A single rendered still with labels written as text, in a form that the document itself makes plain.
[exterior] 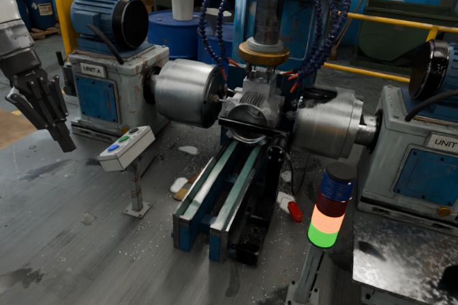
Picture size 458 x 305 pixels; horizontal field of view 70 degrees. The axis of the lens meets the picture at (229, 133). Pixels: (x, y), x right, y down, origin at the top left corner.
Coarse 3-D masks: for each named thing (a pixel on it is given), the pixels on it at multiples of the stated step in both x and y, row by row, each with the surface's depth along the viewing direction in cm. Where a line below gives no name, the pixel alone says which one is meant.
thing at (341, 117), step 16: (304, 96) 109; (320, 96) 108; (336, 96) 108; (352, 96) 108; (288, 112) 115; (304, 112) 107; (320, 112) 106; (336, 112) 105; (352, 112) 106; (304, 128) 108; (320, 128) 106; (336, 128) 105; (352, 128) 105; (368, 128) 109; (304, 144) 112; (320, 144) 109; (336, 144) 107; (352, 144) 106; (368, 144) 112
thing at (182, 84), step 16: (176, 64) 123; (192, 64) 123; (208, 64) 124; (160, 80) 122; (176, 80) 119; (192, 80) 118; (208, 80) 117; (224, 80) 136; (160, 96) 122; (176, 96) 119; (192, 96) 117; (208, 96) 120; (160, 112) 129; (176, 112) 123; (192, 112) 120; (208, 112) 124; (208, 128) 131
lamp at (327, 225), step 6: (312, 216) 71; (318, 216) 68; (324, 216) 67; (342, 216) 67; (312, 222) 70; (318, 222) 68; (324, 222) 67; (330, 222) 67; (336, 222) 67; (318, 228) 69; (324, 228) 68; (330, 228) 68; (336, 228) 68
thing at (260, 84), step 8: (256, 72) 128; (264, 72) 127; (248, 80) 118; (256, 80) 126; (264, 80) 124; (272, 80) 119; (248, 88) 119; (256, 88) 118; (264, 88) 117; (272, 88) 121; (272, 96) 124
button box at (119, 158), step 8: (144, 128) 99; (136, 136) 95; (144, 136) 98; (152, 136) 101; (112, 144) 94; (120, 144) 92; (128, 144) 91; (136, 144) 94; (144, 144) 97; (104, 152) 90; (112, 152) 88; (120, 152) 88; (128, 152) 91; (136, 152) 94; (104, 160) 89; (112, 160) 88; (120, 160) 88; (128, 160) 90; (104, 168) 90; (112, 168) 89; (120, 168) 88
